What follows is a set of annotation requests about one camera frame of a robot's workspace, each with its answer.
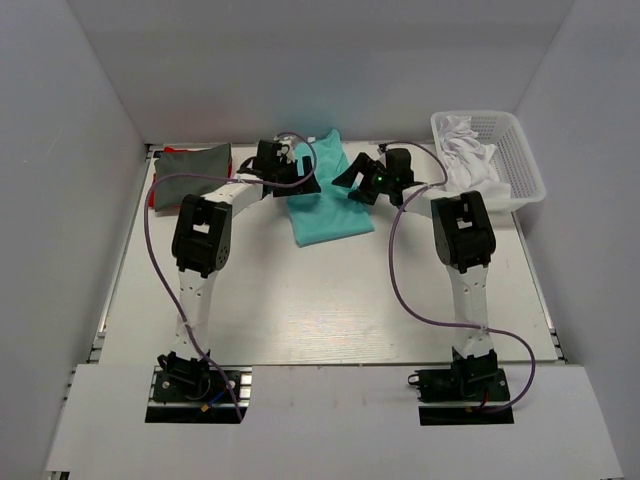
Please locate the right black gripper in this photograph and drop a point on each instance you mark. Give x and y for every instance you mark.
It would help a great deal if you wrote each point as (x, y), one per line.
(362, 163)

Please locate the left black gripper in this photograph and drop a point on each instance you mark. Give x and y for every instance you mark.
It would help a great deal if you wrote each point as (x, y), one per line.
(309, 186)

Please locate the teal polo shirt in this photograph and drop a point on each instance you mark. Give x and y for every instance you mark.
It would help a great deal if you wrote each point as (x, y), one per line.
(328, 215)

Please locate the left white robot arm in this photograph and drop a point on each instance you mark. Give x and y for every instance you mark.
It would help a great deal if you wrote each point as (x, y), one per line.
(201, 246)

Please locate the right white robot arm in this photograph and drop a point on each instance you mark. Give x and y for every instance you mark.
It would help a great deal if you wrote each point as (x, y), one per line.
(463, 235)

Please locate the crumpled white t shirt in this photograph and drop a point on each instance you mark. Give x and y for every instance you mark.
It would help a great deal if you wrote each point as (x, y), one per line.
(467, 161)

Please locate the folded grey t shirt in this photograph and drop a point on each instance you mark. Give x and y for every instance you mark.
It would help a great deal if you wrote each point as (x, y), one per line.
(192, 175)

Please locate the folded red t shirt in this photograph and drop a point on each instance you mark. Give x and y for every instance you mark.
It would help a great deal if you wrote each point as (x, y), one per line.
(187, 165)

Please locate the white plastic basket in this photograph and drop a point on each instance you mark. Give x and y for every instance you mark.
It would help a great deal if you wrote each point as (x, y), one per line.
(513, 159)

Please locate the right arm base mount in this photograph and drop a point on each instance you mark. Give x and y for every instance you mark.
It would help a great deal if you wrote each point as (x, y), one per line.
(472, 391)

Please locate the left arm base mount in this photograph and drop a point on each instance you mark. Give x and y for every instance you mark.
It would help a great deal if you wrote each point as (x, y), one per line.
(194, 392)

